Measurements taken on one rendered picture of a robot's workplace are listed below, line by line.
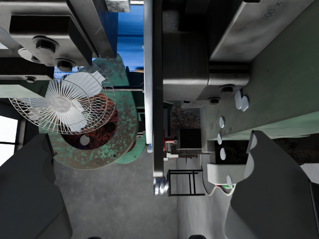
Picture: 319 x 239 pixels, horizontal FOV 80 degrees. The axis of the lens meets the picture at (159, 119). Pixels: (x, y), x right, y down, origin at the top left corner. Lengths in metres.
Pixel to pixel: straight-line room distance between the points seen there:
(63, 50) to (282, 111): 0.31
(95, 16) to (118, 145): 1.38
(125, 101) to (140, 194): 5.60
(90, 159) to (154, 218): 5.70
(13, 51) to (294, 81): 0.44
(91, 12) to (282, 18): 0.24
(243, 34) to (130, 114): 1.46
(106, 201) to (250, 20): 7.14
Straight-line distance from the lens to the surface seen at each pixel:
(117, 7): 0.39
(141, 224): 7.27
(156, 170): 0.22
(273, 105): 0.25
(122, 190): 7.08
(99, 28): 0.35
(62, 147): 1.77
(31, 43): 0.35
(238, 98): 0.32
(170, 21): 0.37
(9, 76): 0.49
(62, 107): 1.19
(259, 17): 0.22
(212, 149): 0.52
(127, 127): 1.63
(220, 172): 0.52
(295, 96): 0.22
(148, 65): 0.18
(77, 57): 0.36
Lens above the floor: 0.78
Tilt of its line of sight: 2 degrees down
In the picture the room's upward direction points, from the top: 90 degrees counter-clockwise
